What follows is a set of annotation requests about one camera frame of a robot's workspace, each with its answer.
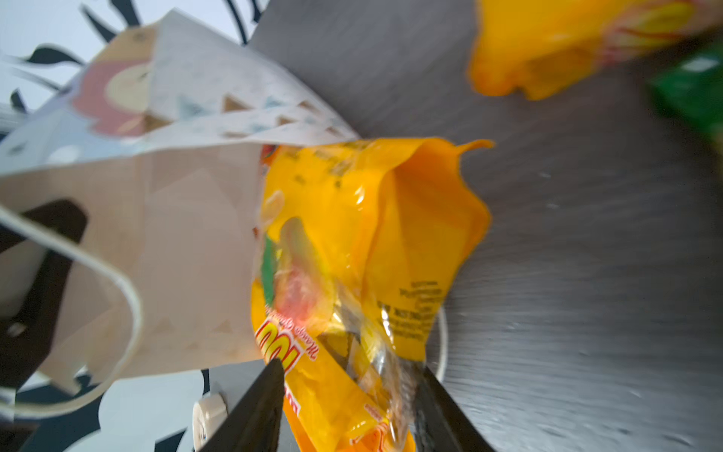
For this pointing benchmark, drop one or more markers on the patterned paper gift bag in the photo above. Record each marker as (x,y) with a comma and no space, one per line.
(129,204)

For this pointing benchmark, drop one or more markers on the yellow snack packet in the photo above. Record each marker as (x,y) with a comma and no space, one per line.
(360,245)
(543,47)

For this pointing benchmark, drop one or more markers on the green Fox's candy packet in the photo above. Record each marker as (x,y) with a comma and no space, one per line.
(692,92)

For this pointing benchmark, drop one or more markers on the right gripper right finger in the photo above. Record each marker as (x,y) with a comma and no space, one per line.
(439,423)

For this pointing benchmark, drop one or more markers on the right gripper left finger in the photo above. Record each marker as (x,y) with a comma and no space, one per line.
(255,422)

